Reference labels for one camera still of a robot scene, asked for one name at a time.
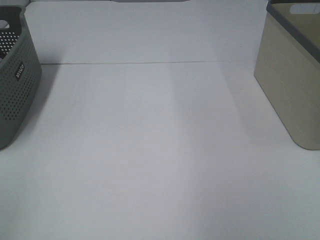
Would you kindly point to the white backboard panel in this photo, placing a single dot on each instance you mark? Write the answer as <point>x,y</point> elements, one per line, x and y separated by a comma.
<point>113,32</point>

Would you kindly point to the beige plastic basket grey rim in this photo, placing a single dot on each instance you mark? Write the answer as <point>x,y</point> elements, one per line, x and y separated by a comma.
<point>288,67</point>

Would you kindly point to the grey perforated plastic basket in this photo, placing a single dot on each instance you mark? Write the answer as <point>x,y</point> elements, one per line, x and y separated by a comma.
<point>20,72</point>

